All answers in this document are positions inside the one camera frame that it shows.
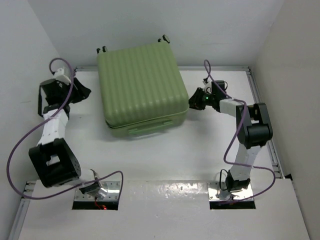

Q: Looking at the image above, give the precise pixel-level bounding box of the green suitcase with blue lining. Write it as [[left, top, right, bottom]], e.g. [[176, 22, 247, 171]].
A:
[[96, 34, 189, 138]]

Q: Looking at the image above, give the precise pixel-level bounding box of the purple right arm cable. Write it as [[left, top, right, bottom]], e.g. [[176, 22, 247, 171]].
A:
[[203, 59, 277, 204]]

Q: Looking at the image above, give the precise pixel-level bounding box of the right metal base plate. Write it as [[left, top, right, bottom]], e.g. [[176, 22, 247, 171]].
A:
[[207, 181, 254, 203]]

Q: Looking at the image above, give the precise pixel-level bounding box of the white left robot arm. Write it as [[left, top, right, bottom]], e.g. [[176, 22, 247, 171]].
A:
[[28, 78, 108, 200]]

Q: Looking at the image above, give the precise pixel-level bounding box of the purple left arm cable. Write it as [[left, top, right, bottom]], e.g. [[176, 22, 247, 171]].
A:
[[6, 57, 124, 200]]

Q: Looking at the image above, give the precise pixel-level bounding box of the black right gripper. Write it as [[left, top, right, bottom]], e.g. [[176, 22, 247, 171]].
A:
[[183, 88, 215, 111]]

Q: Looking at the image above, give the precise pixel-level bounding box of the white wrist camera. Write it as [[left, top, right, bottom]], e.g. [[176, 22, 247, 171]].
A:
[[53, 67, 71, 85], [202, 78, 212, 94]]

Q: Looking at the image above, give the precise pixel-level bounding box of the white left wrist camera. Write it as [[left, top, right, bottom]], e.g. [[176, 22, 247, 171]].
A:
[[53, 67, 71, 85]]

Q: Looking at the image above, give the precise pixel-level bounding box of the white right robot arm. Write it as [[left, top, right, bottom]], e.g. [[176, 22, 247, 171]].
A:
[[188, 78, 273, 192]]

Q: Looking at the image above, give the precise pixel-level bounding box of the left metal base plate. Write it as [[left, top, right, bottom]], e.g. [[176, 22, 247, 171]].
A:
[[74, 181, 121, 202]]

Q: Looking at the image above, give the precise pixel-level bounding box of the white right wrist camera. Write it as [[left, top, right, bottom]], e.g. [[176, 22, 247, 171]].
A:
[[202, 78, 212, 94]]

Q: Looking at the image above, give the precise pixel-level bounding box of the metal base plate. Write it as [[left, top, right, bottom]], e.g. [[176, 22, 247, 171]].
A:
[[74, 181, 121, 202], [207, 181, 254, 203]]

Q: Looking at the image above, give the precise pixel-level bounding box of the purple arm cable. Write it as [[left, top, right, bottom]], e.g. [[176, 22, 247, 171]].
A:
[[203, 59, 277, 204], [6, 57, 124, 200]]

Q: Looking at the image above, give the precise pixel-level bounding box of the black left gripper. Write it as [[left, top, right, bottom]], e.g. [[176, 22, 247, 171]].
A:
[[58, 77, 91, 104]]

